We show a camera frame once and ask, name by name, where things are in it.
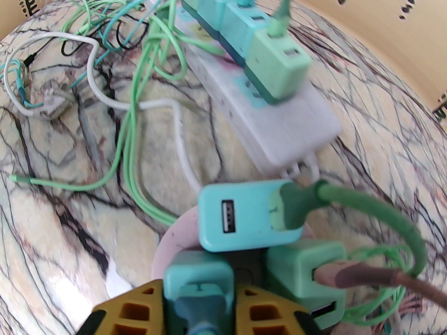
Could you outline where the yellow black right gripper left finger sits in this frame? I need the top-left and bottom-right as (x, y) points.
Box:
(75, 280), (165, 335)

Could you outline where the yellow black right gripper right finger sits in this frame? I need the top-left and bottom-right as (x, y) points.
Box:
(234, 285), (320, 335)

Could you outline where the teal USB charger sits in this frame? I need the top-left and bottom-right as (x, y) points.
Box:
(163, 251), (234, 335)
(220, 1), (271, 60)
(198, 179), (304, 253)
(197, 0), (241, 34)

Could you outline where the round pink socket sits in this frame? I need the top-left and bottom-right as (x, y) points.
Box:
(152, 205), (315, 292)

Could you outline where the white power strip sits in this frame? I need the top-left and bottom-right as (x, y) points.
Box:
(147, 0), (343, 181)

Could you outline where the white power plug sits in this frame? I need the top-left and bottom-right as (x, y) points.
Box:
(26, 91), (73, 120)

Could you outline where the blue USB cable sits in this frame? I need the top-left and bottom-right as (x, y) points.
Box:
(175, 283), (227, 335)

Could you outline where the pink brown USB cable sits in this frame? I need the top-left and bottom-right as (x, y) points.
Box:
(313, 261), (447, 314)

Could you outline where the light green USB cable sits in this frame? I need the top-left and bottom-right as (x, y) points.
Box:
(9, 0), (227, 228)
(267, 0), (295, 37)

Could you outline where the dark green USB cable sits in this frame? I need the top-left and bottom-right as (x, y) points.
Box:
(269, 179), (427, 279)

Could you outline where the thin light green cable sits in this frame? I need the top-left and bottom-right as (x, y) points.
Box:
(344, 245), (410, 327)

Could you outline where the white power strip cord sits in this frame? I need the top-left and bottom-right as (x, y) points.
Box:
(9, 32), (202, 195)

